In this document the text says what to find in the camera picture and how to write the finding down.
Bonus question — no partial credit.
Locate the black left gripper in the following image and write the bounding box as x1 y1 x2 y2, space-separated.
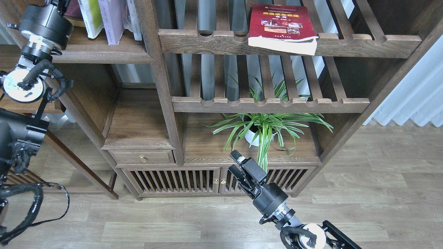
7 0 73 50

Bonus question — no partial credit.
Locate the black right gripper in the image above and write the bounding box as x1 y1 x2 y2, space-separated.
228 150 289 219

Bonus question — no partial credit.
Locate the yellow-green paperback book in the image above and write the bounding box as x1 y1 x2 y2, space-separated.
78 0 104 39

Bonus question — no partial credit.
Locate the white and purple book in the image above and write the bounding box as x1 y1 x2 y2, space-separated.
98 0 126 45

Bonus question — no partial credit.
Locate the red paperback book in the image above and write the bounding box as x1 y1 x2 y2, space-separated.
248 3 319 56

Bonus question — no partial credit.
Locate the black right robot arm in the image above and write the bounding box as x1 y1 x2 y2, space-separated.
229 150 359 249

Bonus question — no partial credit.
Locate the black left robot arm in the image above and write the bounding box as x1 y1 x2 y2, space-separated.
0 0 73 245

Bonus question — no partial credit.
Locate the maroon book with cream pages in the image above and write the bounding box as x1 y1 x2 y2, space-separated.
64 0 85 27

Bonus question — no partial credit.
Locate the green spider plant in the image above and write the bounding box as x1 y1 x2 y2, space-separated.
208 71 334 189

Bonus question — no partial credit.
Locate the white book in plastic wrap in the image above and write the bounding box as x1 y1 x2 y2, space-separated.
123 0 143 41

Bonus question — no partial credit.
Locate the dark wooden bookshelf unit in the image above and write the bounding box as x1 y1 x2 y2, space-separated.
53 0 442 200

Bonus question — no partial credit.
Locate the brass drawer knob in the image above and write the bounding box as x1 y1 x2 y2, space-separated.
139 155 147 163

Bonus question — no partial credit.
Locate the white pleated curtain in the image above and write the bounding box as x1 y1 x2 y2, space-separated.
363 35 443 128

